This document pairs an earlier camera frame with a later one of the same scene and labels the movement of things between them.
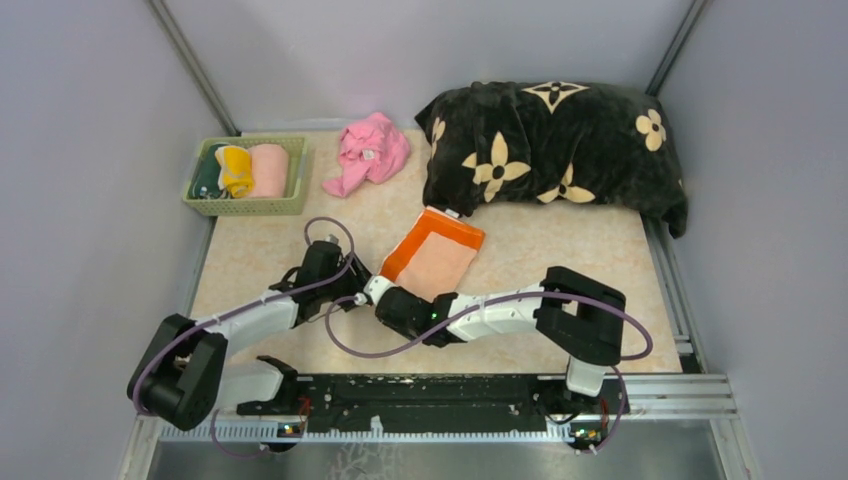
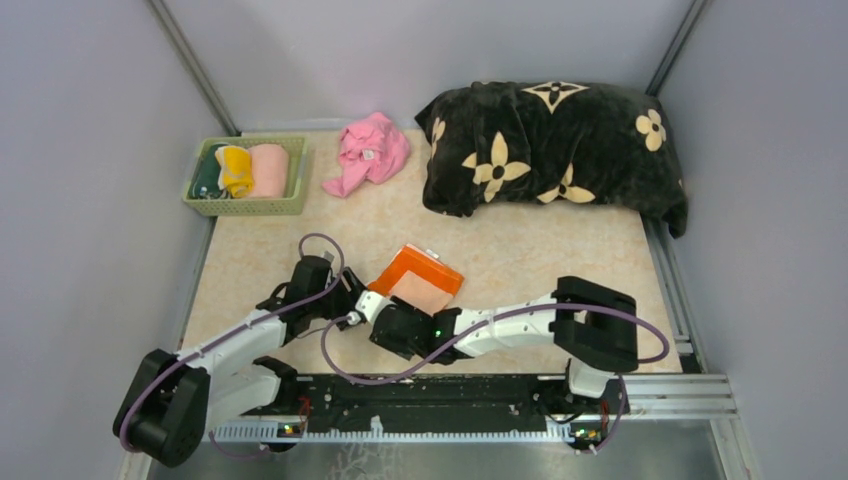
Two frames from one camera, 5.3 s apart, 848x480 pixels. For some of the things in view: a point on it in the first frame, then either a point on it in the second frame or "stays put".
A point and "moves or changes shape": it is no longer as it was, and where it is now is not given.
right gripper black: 404,332 -> 403,351
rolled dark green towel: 207,173 stays put
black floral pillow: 555,142 stays put
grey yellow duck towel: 235,171 stays put
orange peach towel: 434,255 moves or changes shape
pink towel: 371,149 stays put
